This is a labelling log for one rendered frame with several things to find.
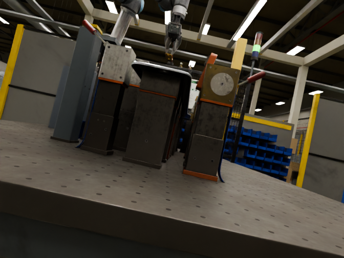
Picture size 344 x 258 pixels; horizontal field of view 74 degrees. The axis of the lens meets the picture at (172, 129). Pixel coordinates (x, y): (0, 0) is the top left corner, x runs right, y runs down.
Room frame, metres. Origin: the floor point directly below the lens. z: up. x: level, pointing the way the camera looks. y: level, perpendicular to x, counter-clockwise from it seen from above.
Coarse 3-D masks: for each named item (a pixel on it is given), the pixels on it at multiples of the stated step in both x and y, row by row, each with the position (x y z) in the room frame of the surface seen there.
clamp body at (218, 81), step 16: (208, 64) 0.72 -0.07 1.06; (208, 80) 0.72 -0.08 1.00; (224, 80) 0.72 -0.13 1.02; (208, 96) 0.72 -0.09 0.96; (224, 96) 0.72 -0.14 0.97; (208, 112) 0.73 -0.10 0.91; (224, 112) 0.72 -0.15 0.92; (208, 128) 0.73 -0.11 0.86; (224, 128) 0.72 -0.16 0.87; (192, 144) 0.72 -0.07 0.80; (208, 144) 0.72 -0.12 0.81; (224, 144) 0.74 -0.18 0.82; (192, 160) 0.72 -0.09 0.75; (208, 160) 0.72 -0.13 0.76; (208, 176) 0.72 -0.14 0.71
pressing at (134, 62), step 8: (136, 64) 0.72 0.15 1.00; (144, 64) 0.65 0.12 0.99; (152, 64) 0.65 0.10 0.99; (136, 72) 0.76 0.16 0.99; (160, 72) 0.73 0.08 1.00; (168, 72) 0.71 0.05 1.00; (176, 72) 0.69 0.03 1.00; (184, 72) 0.65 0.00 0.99; (184, 80) 0.76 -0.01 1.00; (184, 88) 0.87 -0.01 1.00; (184, 96) 1.03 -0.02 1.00; (184, 104) 1.26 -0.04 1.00; (184, 112) 1.59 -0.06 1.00
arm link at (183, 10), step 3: (174, 6) 1.21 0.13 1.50; (177, 6) 1.19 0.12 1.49; (180, 6) 1.19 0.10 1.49; (174, 9) 1.20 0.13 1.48; (177, 9) 1.19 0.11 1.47; (180, 9) 1.19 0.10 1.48; (183, 9) 1.19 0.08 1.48; (177, 12) 1.19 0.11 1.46; (180, 12) 1.19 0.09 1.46; (183, 12) 1.20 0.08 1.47; (186, 12) 1.22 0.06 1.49; (183, 15) 1.21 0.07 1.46
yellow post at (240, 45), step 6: (240, 42) 2.37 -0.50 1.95; (246, 42) 2.37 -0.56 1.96; (240, 48) 2.37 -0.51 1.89; (234, 54) 2.38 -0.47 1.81; (240, 54) 2.37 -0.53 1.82; (234, 60) 2.37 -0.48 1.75; (240, 60) 2.37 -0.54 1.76; (234, 66) 2.37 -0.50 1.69; (240, 66) 2.37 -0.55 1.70; (240, 72) 2.37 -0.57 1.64
